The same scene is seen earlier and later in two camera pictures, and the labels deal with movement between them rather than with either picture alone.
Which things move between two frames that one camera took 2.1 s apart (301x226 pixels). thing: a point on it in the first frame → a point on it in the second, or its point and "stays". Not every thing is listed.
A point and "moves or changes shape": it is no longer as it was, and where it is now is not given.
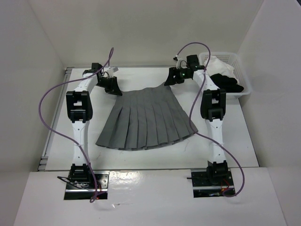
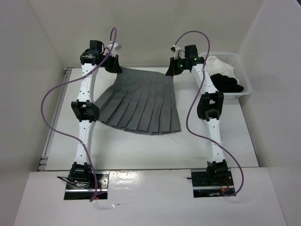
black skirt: (228, 84) stays
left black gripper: (114, 88) → (115, 67)
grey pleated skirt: (145, 118) moves or changes shape
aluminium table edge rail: (51, 135) stays
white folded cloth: (214, 66) stays
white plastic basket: (233, 60) stays
